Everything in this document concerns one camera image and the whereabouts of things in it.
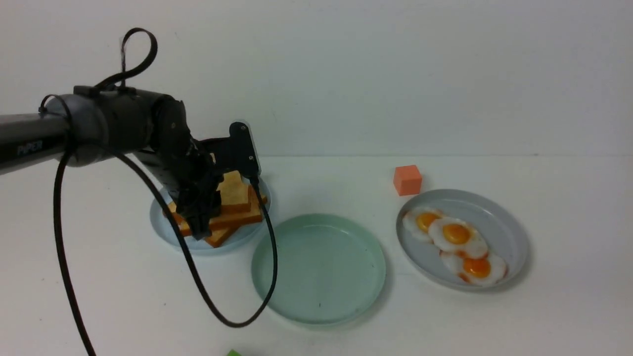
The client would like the orange cube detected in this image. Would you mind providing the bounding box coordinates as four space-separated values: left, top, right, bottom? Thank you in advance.
393 165 423 196

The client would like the toast slice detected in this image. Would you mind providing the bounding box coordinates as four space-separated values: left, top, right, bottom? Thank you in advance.
204 197 263 248
168 185 263 236
217 171 251 216

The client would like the grey egg plate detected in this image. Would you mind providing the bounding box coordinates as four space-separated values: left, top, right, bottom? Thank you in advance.
395 189 531 293

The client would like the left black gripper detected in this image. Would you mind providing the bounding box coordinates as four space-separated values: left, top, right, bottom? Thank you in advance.
134 138 223 240

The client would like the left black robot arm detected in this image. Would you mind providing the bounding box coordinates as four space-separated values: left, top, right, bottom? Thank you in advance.
0 87 222 239

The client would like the green centre plate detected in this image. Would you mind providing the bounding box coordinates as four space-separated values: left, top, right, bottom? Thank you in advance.
251 214 387 327

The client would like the fried egg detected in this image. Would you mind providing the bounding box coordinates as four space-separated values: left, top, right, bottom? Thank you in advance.
402 206 445 244
428 217 489 259
439 252 508 287

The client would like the light blue bread plate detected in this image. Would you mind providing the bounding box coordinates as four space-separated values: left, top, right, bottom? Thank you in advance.
150 178 272 256

